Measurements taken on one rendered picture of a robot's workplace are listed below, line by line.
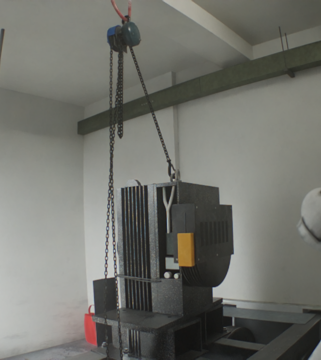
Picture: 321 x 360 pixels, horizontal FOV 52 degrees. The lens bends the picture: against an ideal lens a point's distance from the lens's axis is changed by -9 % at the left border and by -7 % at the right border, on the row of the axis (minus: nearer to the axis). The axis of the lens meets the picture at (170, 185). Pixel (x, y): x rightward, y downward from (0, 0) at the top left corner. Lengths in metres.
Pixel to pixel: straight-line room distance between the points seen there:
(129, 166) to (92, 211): 0.79
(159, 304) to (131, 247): 0.36
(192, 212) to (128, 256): 0.53
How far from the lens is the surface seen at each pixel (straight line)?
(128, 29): 1.95
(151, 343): 1.90
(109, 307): 2.29
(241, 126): 3.01
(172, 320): 1.80
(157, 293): 1.94
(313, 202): 0.75
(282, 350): 2.03
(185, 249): 1.68
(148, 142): 3.56
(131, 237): 2.01
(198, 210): 1.71
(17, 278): 3.88
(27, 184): 3.93
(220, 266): 1.95
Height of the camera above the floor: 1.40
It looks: 6 degrees up
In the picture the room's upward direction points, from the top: 2 degrees counter-clockwise
